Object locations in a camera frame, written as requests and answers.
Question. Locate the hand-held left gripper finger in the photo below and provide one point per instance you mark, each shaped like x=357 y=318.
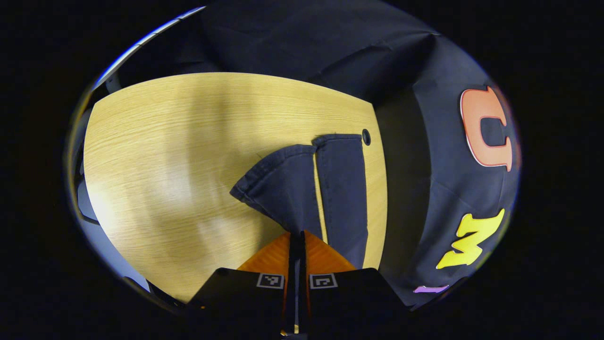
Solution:
x=303 y=264
x=291 y=264

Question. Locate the dark grey jeans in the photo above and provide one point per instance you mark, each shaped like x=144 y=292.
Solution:
x=288 y=189

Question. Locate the black backdrop cloth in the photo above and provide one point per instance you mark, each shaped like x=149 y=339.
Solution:
x=424 y=189

